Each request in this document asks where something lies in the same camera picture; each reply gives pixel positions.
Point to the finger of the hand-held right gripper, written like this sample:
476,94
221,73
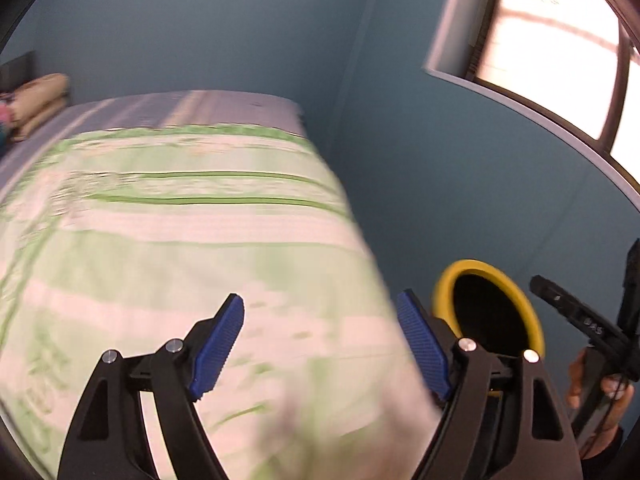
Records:
552,292

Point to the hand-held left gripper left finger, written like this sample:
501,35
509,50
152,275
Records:
217,345

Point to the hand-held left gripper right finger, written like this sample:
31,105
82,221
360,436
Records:
425,345

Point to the yellow-rimmed waste bin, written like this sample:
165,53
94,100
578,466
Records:
470,265

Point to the person's right forearm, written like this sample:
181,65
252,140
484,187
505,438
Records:
607,442

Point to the person's right hand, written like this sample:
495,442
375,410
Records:
617,400

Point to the green floral blanket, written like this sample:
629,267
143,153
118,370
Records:
175,260

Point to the brown framed window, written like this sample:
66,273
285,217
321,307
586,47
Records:
550,35

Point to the grey bed headboard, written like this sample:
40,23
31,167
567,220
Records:
17,67

